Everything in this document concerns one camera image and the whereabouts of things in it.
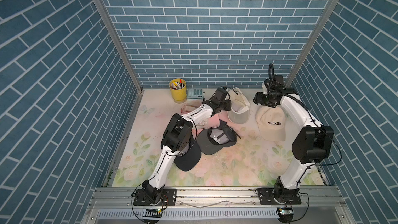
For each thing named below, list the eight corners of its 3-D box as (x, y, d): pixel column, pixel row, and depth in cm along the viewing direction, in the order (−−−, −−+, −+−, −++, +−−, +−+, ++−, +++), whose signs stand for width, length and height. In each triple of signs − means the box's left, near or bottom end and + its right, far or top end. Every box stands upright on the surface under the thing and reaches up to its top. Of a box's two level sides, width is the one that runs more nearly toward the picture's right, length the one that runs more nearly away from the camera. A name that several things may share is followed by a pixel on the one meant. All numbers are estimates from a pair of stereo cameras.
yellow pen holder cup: (171, 103, 113) (167, 90, 103) (173, 91, 121) (170, 78, 110) (186, 103, 113) (184, 90, 103) (187, 91, 121) (186, 78, 110)
